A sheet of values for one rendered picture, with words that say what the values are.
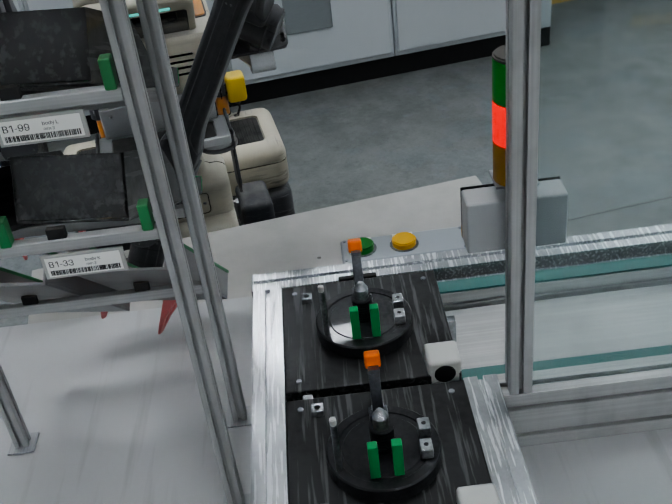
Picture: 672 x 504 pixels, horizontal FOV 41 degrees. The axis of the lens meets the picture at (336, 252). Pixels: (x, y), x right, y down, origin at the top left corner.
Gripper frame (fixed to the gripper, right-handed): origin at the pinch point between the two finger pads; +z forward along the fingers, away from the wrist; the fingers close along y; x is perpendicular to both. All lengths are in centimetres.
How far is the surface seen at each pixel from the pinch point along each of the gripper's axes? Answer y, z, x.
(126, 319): -3.8, 3.0, 9.3
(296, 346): 28.4, -7.5, -14.8
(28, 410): -10.2, 15.1, -10.5
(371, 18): -3, -78, 292
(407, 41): 15, -73, 303
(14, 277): -12.6, -7.6, -19.1
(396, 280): 39.8, -17.9, -1.3
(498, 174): 48, -39, -34
